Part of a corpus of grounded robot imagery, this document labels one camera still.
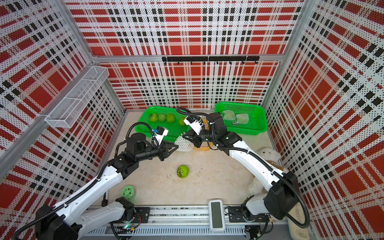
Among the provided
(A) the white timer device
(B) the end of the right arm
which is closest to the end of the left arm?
(B) the end of the right arm

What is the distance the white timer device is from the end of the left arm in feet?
1.14

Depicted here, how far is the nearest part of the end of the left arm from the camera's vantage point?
22.4 inches

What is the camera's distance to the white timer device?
0.68m

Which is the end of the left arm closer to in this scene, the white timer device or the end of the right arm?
the end of the right arm
